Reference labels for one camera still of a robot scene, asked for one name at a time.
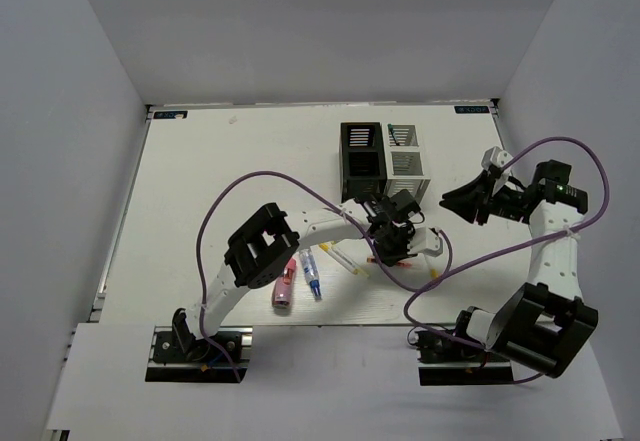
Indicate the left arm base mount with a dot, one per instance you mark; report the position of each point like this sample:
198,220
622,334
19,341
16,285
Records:
203,364

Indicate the green capped pen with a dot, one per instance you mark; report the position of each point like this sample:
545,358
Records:
393,135

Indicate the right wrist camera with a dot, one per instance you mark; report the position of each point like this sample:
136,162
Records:
495,160

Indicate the left blue table label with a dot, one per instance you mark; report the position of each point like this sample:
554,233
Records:
170,115

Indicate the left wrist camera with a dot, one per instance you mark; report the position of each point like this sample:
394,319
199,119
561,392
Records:
426,242

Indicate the yellow white pen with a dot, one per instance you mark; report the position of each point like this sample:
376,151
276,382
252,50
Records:
434,272

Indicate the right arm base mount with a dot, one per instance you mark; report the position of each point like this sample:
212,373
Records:
442,363

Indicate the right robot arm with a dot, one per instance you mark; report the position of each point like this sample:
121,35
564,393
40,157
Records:
545,323

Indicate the white slotted pen holder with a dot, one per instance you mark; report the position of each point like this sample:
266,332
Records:
406,165

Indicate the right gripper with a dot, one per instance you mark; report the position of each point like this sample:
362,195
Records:
476,195

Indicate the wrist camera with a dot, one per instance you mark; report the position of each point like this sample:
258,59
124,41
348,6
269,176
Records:
426,242
495,160

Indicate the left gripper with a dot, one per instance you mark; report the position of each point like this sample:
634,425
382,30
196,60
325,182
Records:
389,259

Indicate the black slotted pen holder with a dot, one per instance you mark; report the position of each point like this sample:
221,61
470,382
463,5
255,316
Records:
362,158

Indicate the right blue table label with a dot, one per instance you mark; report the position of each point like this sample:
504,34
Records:
471,109

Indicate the red pen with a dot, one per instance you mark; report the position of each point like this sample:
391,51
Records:
399,264

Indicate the pink glue stick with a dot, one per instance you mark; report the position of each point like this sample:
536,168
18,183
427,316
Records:
283,286

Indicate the blue table label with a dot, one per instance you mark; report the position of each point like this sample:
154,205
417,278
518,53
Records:
170,115
471,109

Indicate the blue correction tape pen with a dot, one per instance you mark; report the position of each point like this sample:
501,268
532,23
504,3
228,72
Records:
310,272

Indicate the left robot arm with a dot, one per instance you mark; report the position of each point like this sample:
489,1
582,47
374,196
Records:
259,250

